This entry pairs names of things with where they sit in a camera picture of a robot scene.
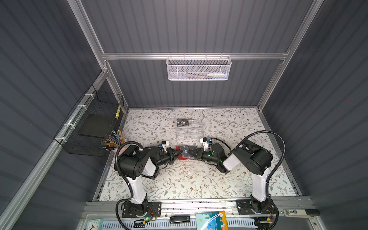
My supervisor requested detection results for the red leather card holder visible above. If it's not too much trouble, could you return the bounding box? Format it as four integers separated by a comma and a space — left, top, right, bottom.
176, 145, 197, 161

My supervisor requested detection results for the black VIP credit card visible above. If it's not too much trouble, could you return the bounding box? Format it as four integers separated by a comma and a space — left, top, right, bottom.
176, 118, 189, 127

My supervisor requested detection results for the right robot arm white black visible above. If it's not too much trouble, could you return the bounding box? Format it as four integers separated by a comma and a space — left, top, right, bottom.
189, 140, 273, 204

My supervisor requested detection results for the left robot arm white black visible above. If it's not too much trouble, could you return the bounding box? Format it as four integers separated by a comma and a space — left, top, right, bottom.
114, 141, 182, 205

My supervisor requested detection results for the clear acrylic organizer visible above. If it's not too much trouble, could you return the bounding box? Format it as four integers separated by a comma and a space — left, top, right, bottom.
175, 118, 205, 141

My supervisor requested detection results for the bundle of coloured pencils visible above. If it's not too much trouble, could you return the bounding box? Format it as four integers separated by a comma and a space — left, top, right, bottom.
101, 130, 126, 150

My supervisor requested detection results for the small black device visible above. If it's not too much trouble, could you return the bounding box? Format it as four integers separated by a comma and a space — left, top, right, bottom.
169, 215, 190, 224

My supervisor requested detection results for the colourful picture book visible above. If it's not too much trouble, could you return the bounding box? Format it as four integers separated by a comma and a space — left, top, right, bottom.
195, 211, 228, 230

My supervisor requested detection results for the yellow marker in basket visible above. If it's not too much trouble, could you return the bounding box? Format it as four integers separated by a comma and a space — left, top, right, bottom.
115, 105, 121, 119

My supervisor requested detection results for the black notebook in basket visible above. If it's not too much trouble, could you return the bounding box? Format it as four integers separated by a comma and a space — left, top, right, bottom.
78, 114, 116, 138

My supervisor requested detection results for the white marker in basket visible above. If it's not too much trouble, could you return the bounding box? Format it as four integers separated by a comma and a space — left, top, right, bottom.
186, 72, 228, 80

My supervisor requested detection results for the teal alarm clock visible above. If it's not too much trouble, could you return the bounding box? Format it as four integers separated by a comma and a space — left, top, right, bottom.
85, 219, 103, 230

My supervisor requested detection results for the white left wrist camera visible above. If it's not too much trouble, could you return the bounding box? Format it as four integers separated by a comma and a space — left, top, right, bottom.
160, 141, 169, 149

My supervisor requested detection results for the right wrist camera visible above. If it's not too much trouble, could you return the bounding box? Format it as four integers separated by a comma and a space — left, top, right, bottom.
200, 138, 211, 151

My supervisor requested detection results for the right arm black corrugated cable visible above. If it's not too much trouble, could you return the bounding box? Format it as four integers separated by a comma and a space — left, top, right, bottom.
209, 130, 286, 199

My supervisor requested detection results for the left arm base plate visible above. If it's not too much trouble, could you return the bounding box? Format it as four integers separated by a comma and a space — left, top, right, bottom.
121, 201, 162, 218

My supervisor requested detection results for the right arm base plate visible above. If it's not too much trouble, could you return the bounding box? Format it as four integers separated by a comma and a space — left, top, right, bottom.
236, 199, 278, 215

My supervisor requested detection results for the white mesh wall basket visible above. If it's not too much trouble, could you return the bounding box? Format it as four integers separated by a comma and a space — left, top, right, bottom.
166, 54, 232, 81

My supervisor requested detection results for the black wire wall basket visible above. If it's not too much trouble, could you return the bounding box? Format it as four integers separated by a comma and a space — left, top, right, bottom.
54, 86, 124, 157

